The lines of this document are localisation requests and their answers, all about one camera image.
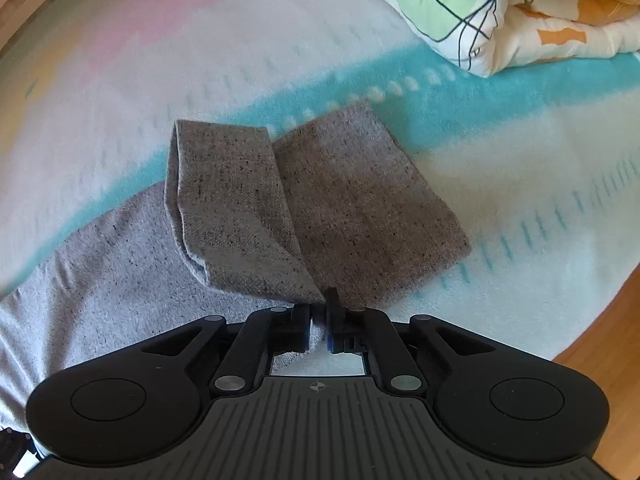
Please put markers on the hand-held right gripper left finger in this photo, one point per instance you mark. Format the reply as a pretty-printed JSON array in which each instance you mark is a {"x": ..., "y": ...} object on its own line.
[{"x": 303, "y": 332}]

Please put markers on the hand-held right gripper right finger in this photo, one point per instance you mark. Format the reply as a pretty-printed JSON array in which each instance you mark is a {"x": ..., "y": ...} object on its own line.
[{"x": 337, "y": 327}]

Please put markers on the grey speckled pants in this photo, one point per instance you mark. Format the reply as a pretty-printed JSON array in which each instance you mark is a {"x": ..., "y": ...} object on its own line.
[{"x": 350, "y": 200}]

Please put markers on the floral printed blanket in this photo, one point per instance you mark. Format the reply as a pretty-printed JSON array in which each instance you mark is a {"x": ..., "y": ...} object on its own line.
[{"x": 150, "y": 85}]

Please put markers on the white leaf-pattern pillows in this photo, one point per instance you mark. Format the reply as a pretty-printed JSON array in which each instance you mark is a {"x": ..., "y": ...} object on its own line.
[{"x": 480, "y": 5}]

